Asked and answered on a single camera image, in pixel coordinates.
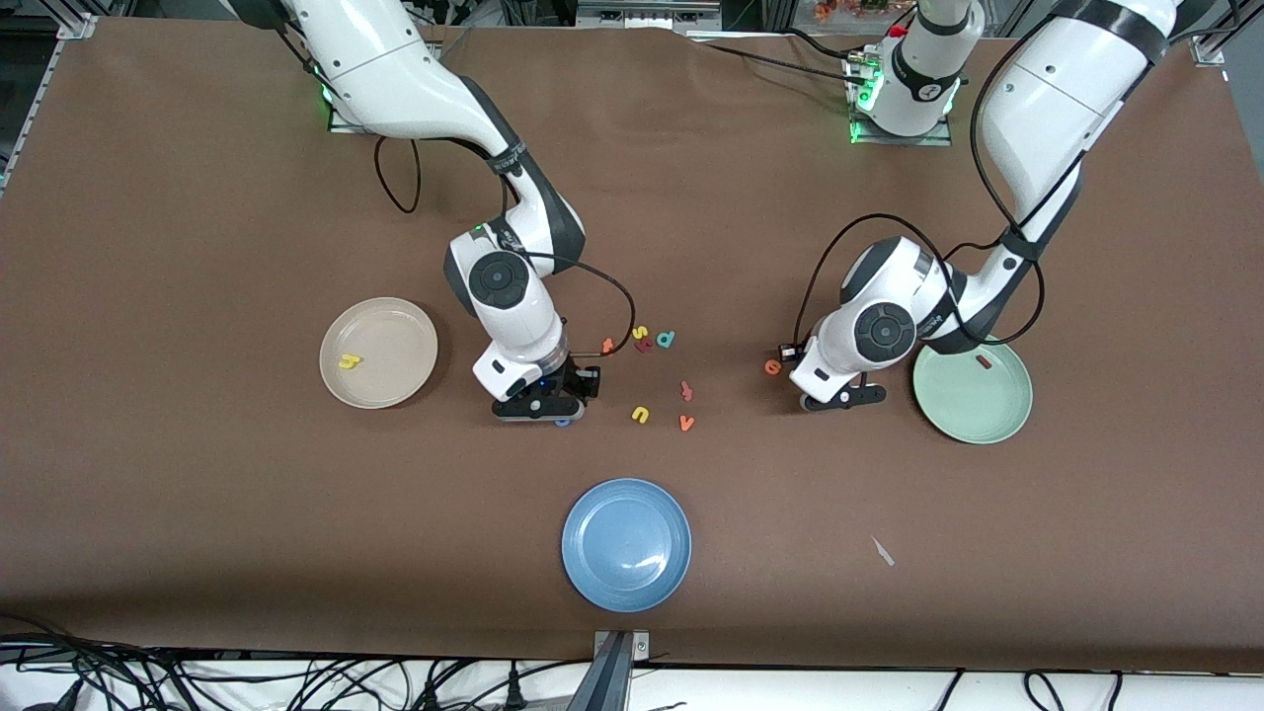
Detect blue round plate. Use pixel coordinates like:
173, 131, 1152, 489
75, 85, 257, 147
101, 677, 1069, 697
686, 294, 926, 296
561, 478, 692, 613

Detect beige round plate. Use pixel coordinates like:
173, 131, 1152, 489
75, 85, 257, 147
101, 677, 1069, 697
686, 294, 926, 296
319, 297, 439, 410

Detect light green round plate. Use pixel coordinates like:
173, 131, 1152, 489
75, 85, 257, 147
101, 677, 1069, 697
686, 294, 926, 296
911, 336, 1034, 445

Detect orange decorative items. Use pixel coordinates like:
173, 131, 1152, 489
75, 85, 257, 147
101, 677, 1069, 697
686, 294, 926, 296
812, 0, 893, 23

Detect silver metal equipment rack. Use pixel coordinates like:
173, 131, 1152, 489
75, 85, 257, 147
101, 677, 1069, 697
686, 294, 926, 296
576, 0, 724, 31

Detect brown table cover mat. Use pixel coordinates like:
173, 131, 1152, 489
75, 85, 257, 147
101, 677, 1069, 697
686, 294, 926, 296
0, 15, 1264, 674

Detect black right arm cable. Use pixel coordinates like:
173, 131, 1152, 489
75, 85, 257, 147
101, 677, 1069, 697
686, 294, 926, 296
373, 136, 636, 358

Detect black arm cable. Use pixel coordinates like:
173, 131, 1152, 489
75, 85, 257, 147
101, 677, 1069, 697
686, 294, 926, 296
373, 136, 636, 358
793, 20, 1087, 349

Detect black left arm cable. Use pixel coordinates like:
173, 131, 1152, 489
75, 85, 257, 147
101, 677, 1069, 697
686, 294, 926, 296
793, 20, 1087, 349

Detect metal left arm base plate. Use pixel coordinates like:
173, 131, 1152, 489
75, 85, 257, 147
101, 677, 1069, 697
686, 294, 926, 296
847, 49, 954, 147

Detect grey camera stand bracket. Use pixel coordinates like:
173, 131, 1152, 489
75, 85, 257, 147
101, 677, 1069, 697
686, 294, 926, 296
568, 629, 653, 711

